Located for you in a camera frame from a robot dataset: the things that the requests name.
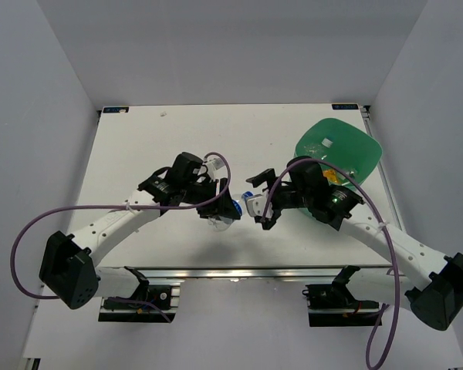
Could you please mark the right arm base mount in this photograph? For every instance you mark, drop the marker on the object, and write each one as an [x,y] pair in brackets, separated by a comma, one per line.
[333,306]

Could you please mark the left blue table sticker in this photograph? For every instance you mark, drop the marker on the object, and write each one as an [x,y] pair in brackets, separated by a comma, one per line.
[115,109]

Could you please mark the orange juice bottle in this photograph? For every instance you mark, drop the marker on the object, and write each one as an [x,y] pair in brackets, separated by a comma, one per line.
[332,176]

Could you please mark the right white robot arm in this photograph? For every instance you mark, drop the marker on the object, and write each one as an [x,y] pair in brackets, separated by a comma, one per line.
[425,281]

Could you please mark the blue cap water bottle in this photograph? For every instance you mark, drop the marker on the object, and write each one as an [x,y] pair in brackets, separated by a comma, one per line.
[231,208]

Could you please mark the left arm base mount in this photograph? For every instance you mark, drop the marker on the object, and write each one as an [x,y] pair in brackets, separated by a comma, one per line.
[146,298]

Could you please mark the large clear plastic bottle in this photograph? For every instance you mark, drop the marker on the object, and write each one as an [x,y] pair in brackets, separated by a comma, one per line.
[315,150]

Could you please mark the blue table sticker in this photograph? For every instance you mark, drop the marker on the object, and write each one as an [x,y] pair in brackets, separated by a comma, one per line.
[344,106]
[115,109]

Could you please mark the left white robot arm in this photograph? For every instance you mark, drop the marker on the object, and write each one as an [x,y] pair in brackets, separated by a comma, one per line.
[71,262]

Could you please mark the green plastic bin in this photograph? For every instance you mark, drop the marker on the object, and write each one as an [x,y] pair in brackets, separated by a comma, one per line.
[353,151]

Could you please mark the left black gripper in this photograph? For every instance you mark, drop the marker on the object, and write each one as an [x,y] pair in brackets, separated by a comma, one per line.
[223,206]

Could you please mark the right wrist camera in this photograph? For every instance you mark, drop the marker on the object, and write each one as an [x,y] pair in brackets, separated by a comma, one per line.
[256,206]

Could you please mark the clear bottle white label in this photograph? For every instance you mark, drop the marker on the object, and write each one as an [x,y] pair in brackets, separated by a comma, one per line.
[327,143]

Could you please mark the right blue table sticker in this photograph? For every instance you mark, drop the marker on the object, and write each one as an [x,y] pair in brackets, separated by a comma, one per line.
[344,106]

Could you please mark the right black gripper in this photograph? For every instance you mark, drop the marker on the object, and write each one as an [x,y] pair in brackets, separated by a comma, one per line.
[264,176]

